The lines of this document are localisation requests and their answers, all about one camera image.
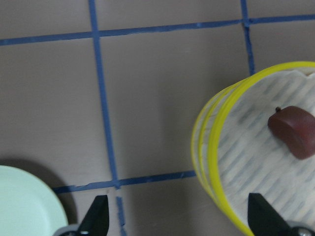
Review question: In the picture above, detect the yellow steamer layer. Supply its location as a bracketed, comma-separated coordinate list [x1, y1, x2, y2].
[190, 82, 244, 227]
[207, 61, 315, 236]

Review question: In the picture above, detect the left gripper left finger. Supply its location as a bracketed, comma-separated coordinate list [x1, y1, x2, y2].
[79, 195, 109, 236]

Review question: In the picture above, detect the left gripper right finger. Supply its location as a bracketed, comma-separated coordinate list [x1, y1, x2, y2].
[248, 193, 291, 236]

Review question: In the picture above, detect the light green plate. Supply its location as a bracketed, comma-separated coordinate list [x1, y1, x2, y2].
[0, 166, 68, 236]

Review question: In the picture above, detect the brown bun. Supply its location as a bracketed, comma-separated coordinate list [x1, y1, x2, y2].
[268, 106, 315, 160]

